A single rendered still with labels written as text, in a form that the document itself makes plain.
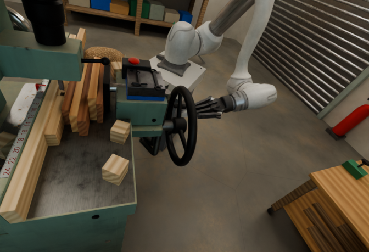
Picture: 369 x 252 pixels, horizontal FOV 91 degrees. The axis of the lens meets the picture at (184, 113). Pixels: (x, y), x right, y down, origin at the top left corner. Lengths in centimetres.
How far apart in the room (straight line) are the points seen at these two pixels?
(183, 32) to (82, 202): 93
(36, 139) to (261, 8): 78
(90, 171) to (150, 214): 95
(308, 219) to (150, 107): 141
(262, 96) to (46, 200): 76
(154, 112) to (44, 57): 27
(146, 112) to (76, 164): 21
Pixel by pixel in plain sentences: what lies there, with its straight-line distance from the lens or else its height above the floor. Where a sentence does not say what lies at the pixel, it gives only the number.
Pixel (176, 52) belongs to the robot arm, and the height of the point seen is 82.
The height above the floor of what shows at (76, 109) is 96.
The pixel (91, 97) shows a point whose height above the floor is 97.
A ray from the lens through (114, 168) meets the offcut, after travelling 39.
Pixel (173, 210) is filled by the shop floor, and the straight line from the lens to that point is 139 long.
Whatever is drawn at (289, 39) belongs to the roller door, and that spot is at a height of 61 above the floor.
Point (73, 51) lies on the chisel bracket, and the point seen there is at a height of 107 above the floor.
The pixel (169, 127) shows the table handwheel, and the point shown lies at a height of 82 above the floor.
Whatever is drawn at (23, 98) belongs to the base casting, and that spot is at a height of 80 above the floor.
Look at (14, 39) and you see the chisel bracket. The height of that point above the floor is 107.
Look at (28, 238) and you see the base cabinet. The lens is 73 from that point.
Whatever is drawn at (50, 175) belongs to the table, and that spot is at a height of 90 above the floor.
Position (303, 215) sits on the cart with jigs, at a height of 18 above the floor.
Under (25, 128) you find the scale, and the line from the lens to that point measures 46.
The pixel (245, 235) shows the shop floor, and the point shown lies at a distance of 154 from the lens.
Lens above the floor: 128
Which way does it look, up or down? 41 degrees down
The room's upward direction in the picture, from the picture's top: 20 degrees clockwise
